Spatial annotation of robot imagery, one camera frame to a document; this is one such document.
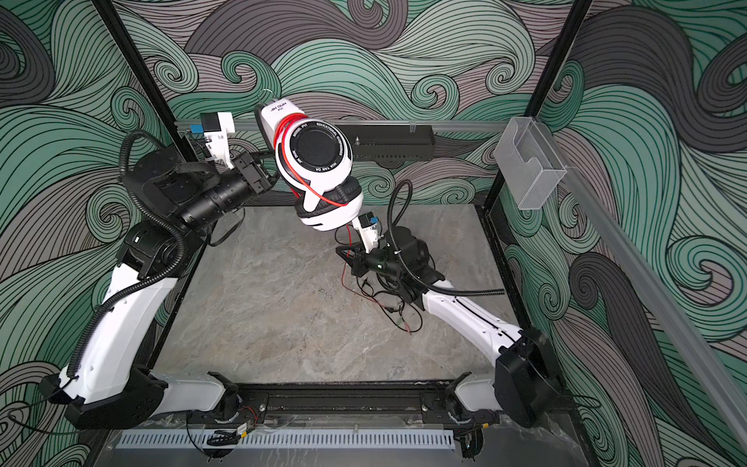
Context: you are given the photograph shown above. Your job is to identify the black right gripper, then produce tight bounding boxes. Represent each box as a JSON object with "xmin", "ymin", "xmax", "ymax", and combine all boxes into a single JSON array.
[{"xmin": 337, "ymin": 238, "xmax": 409, "ymax": 281}]

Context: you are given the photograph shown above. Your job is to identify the red headphone cable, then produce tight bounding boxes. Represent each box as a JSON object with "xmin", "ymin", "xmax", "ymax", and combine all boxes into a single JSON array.
[{"xmin": 278, "ymin": 113, "xmax": 410, "ymax": 335}]

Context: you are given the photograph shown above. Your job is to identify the white and black headphones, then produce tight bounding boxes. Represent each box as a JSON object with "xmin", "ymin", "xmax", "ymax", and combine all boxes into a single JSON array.
[{"xmin": 255, "ymin": 98, "xmax": 364, "ymax": 232}]

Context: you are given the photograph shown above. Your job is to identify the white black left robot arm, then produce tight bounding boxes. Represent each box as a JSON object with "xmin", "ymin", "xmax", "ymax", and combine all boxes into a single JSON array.
[{"xmin": 40, "ymin": 130, "xmax": 277, "ymax": 430}]

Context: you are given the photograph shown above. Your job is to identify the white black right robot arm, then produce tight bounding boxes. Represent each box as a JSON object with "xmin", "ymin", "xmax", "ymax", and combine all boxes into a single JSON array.
[{"xmin": 335, "ymin": 177, "xmax": 562, "ymax": 428}]

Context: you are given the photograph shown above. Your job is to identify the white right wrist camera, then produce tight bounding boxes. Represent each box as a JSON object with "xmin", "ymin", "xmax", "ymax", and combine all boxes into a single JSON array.
[{"xmin": 352, "ymin": 212, "xmax": 382, "ymax": 254}]

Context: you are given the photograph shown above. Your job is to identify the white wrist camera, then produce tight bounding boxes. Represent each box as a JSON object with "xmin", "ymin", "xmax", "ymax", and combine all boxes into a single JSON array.
[
  {"xmin": 352, "ymin": 212, "xmax": 382, "ymax": 254},
  {"xmin": 200, "ymin": 112, "xmax": 235, "ymax": 169}
]

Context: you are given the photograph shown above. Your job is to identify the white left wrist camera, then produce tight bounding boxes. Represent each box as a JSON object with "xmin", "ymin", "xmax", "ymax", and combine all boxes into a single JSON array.
[{"xmin": 200, "ymin": 112, "xmax": 235, "ymax": 169}]

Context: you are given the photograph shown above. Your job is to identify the black perforated wall tray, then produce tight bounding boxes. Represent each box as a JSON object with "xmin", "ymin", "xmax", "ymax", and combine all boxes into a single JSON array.
[{"xmin": 338, "ymin": 125, "xmax": 436, "ymax": 167}]

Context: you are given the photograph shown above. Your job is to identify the black vertical frame post right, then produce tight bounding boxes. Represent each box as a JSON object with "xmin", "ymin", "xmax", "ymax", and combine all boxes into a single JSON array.
[{"xmin": 475, "ymin": 0, "xmax": 593, "ymax": 328}]

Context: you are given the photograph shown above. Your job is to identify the black vertical frame post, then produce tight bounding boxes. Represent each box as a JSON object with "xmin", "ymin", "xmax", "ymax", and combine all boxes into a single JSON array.
[
  {"xmin": 475, "ymin": 0, "xmax": 593, "ymax": 328},
  {"xmin": 91, "ymin": 0, "xmax": 198, "ymax": 162}
]

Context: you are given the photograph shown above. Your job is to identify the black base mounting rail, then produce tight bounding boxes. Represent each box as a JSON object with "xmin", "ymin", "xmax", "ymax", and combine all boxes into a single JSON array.
[{"xmin": 145, "ymin": 380, "xmax": 503, "ymax": 430}]

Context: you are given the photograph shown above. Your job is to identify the black vertical frame post left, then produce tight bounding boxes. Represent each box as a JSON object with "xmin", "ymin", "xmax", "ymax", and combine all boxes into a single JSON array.
[{"xmin": 91, "ymin": 0, "xmax": 198, "ymax": 162}]

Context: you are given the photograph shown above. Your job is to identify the white slotted cable duct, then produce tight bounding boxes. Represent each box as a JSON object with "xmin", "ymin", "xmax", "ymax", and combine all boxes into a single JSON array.
[{"xmin": 116, "ymin": 428, "xmax": 456, "ymax": 451}]

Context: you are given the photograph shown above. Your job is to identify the grey mesh wall holder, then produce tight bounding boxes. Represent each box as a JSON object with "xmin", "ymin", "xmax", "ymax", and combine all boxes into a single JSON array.
[{"xmin": 493, "ymin": 117, "xmax": 567, "ymax": 210}]

